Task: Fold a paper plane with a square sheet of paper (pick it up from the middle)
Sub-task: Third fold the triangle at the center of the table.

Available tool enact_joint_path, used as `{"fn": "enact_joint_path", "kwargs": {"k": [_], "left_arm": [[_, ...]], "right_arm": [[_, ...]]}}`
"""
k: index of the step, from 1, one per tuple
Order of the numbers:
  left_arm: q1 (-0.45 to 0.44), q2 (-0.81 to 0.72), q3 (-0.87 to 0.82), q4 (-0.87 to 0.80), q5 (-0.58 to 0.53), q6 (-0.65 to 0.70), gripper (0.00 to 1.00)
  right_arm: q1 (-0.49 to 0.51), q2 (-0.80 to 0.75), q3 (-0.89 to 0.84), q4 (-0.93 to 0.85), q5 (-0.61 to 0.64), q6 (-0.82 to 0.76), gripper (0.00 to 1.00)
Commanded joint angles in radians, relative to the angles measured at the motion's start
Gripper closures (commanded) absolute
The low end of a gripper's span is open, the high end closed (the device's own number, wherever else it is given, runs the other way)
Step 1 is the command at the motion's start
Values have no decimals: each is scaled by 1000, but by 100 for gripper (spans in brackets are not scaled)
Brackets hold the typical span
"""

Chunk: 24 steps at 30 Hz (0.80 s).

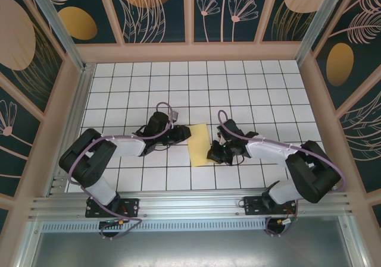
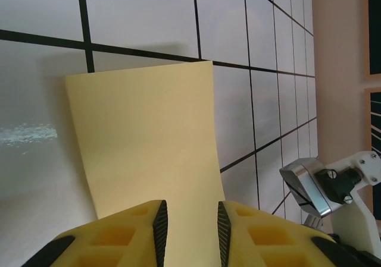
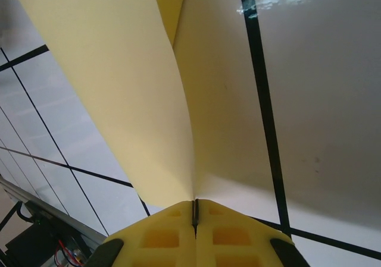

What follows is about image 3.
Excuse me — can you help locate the yellow paper sheet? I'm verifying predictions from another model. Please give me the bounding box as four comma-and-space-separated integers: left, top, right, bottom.
7, 0, 199, 208

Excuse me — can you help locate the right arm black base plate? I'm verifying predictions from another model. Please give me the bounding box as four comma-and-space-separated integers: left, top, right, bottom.
4, 227, 59, 267

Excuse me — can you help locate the thin red wire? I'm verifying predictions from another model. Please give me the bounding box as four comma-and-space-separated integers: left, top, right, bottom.
55, 238, 88, 265

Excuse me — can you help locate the thin black wire loop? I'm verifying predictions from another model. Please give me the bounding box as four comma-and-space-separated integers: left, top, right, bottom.
0, 201, 34, 241

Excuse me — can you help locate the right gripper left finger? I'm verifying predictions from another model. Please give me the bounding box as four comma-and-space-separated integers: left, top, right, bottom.
86, 200, 198, 267

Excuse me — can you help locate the long aluminium mounting rail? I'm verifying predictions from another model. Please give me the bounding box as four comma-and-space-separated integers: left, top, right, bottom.
0, 177, 108, 267

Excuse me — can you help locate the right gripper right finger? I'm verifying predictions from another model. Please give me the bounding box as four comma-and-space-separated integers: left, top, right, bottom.
195, 200, 310, 267

